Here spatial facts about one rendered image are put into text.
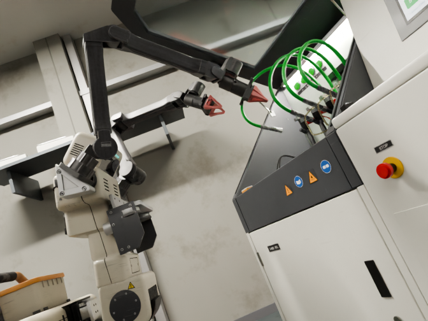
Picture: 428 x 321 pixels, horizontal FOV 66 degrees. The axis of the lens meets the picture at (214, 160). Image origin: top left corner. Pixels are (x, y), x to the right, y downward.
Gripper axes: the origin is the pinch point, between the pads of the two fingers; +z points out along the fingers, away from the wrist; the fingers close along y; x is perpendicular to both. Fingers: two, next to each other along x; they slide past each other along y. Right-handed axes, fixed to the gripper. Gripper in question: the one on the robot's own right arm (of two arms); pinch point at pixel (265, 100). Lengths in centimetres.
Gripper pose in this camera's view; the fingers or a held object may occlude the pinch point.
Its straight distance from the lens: 134.8
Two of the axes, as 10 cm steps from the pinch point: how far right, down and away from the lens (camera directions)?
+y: 3.9, -8.7, 3.2
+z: 9.1, 4.1, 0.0
